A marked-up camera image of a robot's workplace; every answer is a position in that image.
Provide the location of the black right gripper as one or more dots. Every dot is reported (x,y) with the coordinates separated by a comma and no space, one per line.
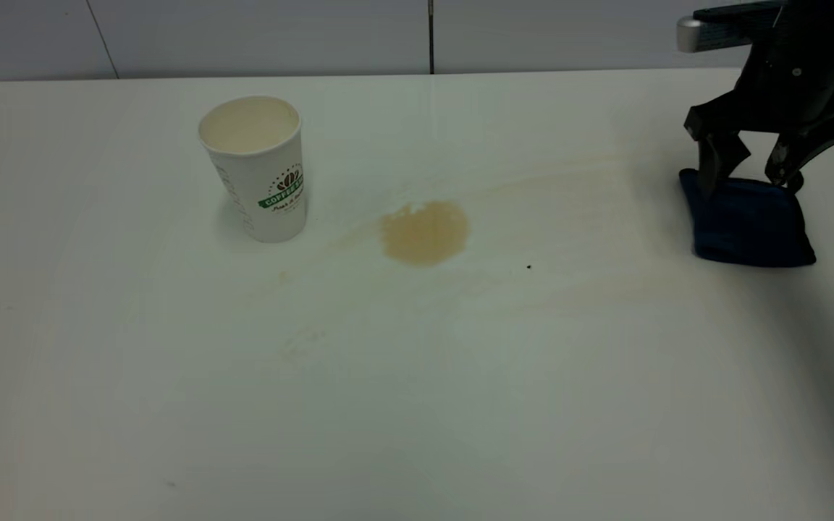
(786,94)

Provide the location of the dark blue cloth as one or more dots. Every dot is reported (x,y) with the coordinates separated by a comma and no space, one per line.
(750,224)

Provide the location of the white paper coffee cup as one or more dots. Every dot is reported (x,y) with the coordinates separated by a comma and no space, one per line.
(261,188)

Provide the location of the brown coffee spill puddle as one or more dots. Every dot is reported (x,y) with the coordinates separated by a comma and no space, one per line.
(424,233)

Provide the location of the silver-ended wrist camera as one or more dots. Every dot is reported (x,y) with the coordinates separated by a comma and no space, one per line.
(732,29)

